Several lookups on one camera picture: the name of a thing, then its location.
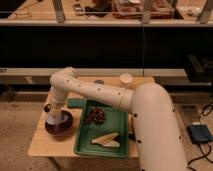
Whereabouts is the black cable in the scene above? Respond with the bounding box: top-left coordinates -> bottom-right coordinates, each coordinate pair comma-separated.
185,101 -> 213,171

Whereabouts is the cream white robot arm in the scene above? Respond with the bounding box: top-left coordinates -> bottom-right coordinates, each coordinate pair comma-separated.
47,67 -> 187,171

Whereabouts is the bunch of dark grapes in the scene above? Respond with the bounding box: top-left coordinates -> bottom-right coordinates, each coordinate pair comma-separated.
85,108 -> 105,124

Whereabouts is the wooden table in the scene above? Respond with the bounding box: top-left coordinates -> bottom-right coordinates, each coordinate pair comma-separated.
28,76 -> 154,158

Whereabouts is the white round cup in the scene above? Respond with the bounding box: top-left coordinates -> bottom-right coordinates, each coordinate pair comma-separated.
119,73 -> 133,88

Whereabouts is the blue foot pedal box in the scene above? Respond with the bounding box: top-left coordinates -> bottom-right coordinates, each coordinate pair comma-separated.
186,125 -> 213,144

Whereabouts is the small dark round lid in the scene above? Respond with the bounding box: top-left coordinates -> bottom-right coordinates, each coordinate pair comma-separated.
94,80 -> 104,84

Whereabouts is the green sponge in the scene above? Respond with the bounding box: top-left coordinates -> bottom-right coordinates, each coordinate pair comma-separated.
67,98 -> 85,108

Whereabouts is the purple bowl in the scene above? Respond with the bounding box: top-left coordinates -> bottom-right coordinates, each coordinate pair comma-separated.
45,110 -> 73,135

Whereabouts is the peeled banana toy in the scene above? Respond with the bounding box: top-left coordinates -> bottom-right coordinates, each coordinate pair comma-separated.
91,132 -> 120,148

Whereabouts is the clear storage box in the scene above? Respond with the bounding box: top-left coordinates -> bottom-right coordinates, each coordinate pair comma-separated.
112,0 -> 174,19

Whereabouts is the green plastic tray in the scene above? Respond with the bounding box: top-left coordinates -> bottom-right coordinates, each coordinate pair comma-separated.
74,100 -> 128,158

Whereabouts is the black equipment box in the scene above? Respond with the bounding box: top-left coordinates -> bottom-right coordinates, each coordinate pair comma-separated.
184,54 -> 213,82

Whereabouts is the light lavender towel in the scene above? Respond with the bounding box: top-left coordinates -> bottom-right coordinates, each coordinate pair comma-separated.
46,113 -> 64,125

